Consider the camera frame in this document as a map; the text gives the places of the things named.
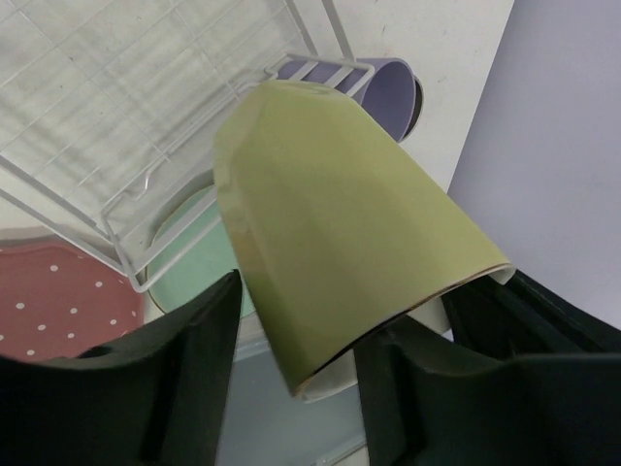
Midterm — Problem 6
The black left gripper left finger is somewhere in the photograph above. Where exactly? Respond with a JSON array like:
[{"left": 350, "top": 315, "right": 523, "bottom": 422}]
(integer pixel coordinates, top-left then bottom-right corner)
[{"left": 1, "top": 271, "right": 243, "bottom": 465}]

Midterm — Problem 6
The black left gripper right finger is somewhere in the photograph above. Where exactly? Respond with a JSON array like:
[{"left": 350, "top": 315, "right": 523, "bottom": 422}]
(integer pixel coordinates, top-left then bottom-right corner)
[{"left": 353, "top": 273, "right": 620, "bottom": 465}]

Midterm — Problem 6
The pale yellow mug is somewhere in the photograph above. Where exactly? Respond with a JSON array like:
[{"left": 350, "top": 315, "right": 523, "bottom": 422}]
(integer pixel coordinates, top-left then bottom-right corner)
[{"left": 213, "top": 80, "right": 515, "bottom": 403}]

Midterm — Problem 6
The pink polka dot plate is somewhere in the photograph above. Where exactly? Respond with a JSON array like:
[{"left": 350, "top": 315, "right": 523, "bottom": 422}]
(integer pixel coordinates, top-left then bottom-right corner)
[{"left": 1, "top": 240, "right": 145, "bottom": 362}]

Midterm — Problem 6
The mint green floral plate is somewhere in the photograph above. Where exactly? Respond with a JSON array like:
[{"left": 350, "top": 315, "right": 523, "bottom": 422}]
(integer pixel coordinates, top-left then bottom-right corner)
[{"left": 147, "top": 203, "right": 239, "bottom": 313}]

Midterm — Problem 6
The lavender cup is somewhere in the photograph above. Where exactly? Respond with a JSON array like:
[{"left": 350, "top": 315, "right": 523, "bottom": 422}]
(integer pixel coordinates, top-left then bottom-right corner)
[{"left": 278, "top": 58, "right": 424, "bottom": 143}]

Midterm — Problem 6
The white wire dish rack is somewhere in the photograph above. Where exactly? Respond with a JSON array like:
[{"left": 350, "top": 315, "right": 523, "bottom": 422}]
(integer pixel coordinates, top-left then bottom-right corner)
[{"left": 1, "top": 1, "right": 375, "bottom": 292}]

